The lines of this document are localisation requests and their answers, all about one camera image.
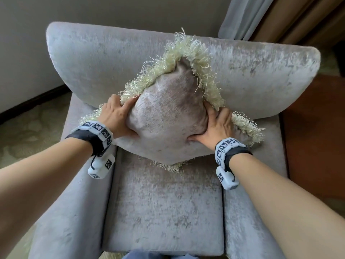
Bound person's right hand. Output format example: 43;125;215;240
187;101;238;149

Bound person's left hand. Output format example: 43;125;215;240
94;94;140;140

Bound grey pillow with cream fringe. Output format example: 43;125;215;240
78;28;266;173

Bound person's left forearm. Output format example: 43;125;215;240
0;137;94;259

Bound person's right forearm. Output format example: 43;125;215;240
230;153;345;259

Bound grey velvet seat cushion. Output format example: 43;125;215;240
104;147;225;257

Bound grey velvet armchair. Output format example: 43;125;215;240
28;21;322;259

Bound dark wooden baseboard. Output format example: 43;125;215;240
0;85;72;125

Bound brown wooden side table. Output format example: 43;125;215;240
280;74;345;203

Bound person's blue trousers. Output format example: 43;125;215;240
126;249;200;259

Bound sheer grey curtain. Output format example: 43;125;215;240
218;0;276;41

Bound brown curtain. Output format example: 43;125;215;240
252;0;345;56

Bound white marker wrist camera band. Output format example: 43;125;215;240
215;137;254;191
65;122;116;179

